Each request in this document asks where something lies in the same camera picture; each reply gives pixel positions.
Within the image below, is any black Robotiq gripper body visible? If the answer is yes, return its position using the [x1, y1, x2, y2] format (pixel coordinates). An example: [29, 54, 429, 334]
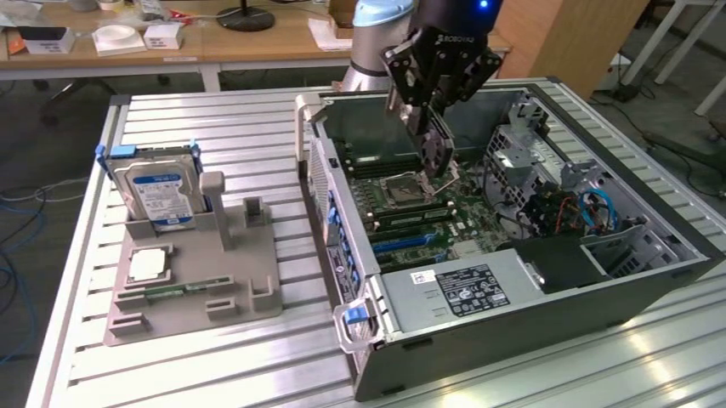
[409, 0, 504, 108]

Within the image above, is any black graphics card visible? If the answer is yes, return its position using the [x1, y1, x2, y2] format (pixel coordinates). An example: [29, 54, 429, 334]
[397, 104, 458, 178]

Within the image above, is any white paper stack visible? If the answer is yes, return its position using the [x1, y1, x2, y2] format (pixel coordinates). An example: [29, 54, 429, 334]
[308, 16, 357, 53]

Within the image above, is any wooden cabinet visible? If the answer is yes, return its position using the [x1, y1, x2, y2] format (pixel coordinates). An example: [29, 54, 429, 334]
[493, 0, 652, 93]

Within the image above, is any metal drive cage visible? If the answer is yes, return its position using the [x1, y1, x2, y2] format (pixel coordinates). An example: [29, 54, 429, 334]
[486, 101, 571, 210]

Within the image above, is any metal socket cover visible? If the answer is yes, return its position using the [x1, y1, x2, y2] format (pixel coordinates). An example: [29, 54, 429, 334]
[430, 166, 465, 197]

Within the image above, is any wooden desk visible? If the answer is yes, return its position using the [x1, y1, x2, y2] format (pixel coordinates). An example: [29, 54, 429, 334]
[0, 0, 512, 93]

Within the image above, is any black installed RAM stick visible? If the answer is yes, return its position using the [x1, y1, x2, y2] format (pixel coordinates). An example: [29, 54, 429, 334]
[368, 203, 456, 224]
[374, 212, 458, 234]

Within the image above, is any black lamp base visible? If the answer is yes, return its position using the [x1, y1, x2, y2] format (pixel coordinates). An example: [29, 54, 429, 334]
[216, 0, 277, 32]

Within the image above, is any green motherboard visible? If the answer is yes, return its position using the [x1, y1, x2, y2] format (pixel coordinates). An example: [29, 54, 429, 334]
[334, 139, 516, 273]

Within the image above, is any blue expansion slot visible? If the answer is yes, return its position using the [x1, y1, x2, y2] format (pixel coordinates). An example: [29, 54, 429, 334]
[372, 232, 434, 254]

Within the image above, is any small white box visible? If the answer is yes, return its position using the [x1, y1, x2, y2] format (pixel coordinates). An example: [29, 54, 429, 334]
[143, 22, 186, 50]

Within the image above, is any metal disk bay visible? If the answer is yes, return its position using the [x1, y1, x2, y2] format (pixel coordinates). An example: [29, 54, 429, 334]
[581, 224, 683, 278]

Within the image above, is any hard disk in blue caddy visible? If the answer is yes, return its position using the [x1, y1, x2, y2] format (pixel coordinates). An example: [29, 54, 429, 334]
[95, 138, 209, 233]

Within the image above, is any white round holder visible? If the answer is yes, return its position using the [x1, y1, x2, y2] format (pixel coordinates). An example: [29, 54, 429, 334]
[91, 25, 149, 57]

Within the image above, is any grey power supply unit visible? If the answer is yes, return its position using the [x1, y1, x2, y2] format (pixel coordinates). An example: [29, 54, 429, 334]
[378, 248, 548, 333]

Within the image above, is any grey plastic parts rack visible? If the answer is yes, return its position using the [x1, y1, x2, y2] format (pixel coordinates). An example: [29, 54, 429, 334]
[102, 170, 285, 348]

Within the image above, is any silver CPU chip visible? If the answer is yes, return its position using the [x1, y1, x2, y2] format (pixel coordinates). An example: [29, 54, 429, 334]
[127, 248, 173, 284]

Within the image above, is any open black PC case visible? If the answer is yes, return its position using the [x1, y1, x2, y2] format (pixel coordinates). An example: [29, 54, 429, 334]
[294, 82, 726, 403]

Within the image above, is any white box with black lid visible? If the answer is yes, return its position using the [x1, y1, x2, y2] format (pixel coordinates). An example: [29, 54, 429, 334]
[15, 25, 78, 55]

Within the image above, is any green RAM stick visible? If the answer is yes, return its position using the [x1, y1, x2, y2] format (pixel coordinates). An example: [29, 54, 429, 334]
[121, 278, 234, 299]

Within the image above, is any white table frame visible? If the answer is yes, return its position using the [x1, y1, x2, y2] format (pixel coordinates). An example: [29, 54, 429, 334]
[620, 0, 726, 116]

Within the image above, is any blue wire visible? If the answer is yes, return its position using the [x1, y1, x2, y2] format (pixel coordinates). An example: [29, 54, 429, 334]
[579, 188, 621, 233]

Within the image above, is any blue floor cable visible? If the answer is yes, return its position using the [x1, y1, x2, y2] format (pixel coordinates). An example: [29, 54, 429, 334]
[0, 186, 54, 366]

